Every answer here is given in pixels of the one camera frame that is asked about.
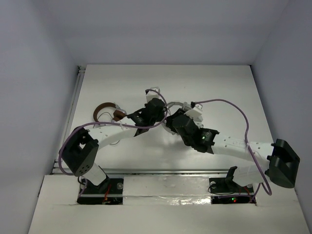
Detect white over-ear headphones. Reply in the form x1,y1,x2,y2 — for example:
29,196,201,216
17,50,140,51
161,101,192,135

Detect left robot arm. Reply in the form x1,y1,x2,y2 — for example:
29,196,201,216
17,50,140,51
58,98,167,186

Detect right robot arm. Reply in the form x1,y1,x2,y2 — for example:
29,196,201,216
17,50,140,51
166,109,300,188

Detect brown over-ear headphones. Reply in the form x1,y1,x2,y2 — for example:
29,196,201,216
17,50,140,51
93,102,127,122

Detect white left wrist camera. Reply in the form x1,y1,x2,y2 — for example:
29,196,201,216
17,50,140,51
145,87,160,103

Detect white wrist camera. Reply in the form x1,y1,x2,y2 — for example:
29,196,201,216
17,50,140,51
145,87,160,103
183,102,203,122

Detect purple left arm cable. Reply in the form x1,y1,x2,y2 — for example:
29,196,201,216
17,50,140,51
58,90,169,195

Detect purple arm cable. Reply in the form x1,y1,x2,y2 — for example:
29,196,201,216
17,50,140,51
58,90,169,195
191,98,273,203

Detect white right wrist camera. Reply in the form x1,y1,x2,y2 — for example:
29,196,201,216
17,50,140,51
183,102,203,122

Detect aluminium rail front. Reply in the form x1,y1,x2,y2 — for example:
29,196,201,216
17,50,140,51
51,168,232,176

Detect aluminium rail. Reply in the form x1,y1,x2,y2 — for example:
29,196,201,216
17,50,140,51
51,168,232,176
52,66,86,174

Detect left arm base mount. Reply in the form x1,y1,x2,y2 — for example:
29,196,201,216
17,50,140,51
77,176,124,205

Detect aluminium rail left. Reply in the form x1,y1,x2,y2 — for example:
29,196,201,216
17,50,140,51
52,66,86,174

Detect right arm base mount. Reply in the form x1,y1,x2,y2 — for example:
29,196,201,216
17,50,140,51
207,166,256,205

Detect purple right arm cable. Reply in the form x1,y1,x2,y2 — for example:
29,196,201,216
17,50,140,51
191,98,273,203

